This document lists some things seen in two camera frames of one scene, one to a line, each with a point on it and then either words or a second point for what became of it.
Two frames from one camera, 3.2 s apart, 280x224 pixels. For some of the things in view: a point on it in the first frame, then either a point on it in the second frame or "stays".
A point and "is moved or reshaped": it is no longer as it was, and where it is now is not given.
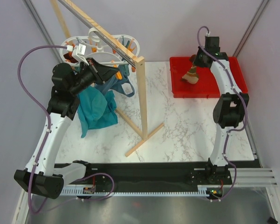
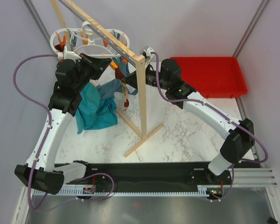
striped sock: [192, 75] -> [127, 102]
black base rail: [160, 176] stays
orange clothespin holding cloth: [118, 75] -> [113, 65]
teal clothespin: [128, 43] -> [74, 40]
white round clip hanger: [94, 47] is moved or reshaped
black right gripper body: [199, 60] -> [150, 77]
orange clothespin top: [129, 48] -> [85, 42]
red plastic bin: [206, 86] stays
